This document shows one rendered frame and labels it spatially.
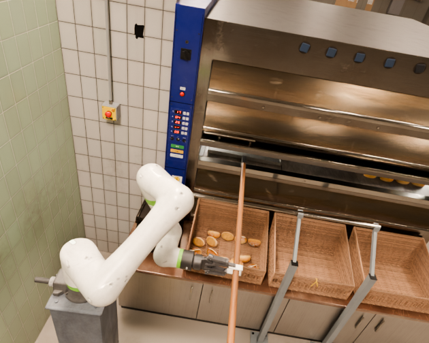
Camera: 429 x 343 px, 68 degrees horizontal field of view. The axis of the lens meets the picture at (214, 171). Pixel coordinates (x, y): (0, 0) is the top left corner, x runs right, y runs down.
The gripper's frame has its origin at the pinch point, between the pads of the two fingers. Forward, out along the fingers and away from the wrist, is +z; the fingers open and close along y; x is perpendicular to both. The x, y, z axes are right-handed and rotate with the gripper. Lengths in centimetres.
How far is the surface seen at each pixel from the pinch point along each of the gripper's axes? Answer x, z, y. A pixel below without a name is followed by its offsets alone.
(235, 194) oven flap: -86, -1, 23
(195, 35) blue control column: -84, -44, -82
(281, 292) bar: -30, 38, 51
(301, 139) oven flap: -88, 32, -31
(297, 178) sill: -90, 39, 1
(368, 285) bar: -31, 86, 29
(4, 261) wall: 1, -120, 30
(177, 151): -84, -47, -6
